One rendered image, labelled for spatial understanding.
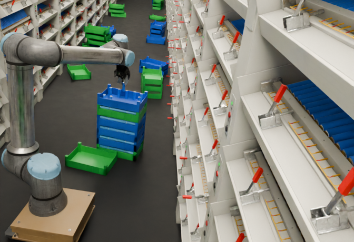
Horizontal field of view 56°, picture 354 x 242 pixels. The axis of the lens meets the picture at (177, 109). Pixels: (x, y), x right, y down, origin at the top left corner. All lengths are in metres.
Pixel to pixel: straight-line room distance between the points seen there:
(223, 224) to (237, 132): 0.28
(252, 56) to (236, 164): 0.29
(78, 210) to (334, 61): 1.58
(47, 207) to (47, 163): 0.22
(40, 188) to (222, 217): 1.01
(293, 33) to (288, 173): 0.23
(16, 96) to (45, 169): 0.37
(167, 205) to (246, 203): 1.38
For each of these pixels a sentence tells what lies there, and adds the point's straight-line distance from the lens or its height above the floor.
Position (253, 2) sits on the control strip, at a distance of 0.82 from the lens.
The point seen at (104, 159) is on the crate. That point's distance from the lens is 2.49.
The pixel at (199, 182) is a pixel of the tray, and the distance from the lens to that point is 1.45.
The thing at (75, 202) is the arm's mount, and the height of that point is 0.16.
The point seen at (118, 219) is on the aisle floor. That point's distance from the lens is 2.04.
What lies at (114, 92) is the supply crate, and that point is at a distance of 2.50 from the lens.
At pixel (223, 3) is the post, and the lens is 1.48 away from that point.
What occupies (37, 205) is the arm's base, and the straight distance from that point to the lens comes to 1.85.
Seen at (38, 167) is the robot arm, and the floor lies 0.42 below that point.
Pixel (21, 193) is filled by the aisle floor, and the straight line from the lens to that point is 2.27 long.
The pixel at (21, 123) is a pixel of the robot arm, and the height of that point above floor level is 0.58.
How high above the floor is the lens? 1.43
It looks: 26 degrees down
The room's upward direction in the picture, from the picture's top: 8 degrees clockwise
